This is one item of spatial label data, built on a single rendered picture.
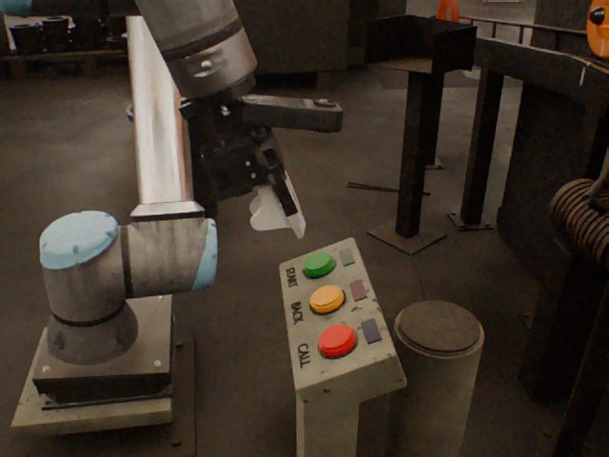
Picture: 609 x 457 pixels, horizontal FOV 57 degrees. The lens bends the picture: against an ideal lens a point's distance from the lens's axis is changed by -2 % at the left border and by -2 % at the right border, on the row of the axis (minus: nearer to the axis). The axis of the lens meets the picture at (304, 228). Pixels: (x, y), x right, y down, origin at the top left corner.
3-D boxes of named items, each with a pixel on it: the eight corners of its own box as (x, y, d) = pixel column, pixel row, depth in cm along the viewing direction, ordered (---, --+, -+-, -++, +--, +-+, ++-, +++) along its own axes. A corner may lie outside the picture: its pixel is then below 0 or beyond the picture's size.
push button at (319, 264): (333, 258, 76) (328, 248, 75) (338, 274, 73) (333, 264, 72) (304, 268, 77) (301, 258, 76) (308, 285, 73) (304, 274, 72)
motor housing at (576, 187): (554, 366, 143) (608, 173, 117) (599, 432, 124) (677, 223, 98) (505, 370, 142) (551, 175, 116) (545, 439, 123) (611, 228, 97)
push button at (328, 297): (343, 290, 70) (338, 279, 69) (348, 310, 66) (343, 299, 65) (312, 302, 70) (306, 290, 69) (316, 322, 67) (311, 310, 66)
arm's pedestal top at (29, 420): (15, 440, 113) (9, 427, 111) (48, 339, 140) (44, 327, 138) (172, 423, 118) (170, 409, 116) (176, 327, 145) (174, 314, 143)
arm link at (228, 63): (242, 20, 63) (244, 36, 54) (259, 61, 65) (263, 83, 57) (167, 50, 63) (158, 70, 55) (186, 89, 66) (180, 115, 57)
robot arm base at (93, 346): (44, 370, 112) (35, 333, 107) (50, 311, 128) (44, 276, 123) (140, 358, 118) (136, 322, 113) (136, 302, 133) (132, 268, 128)
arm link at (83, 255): (52, 280, 122) (39, 209, 113) (133, 272, 126) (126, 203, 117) (46, 326, 109) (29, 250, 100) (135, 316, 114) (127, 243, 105)
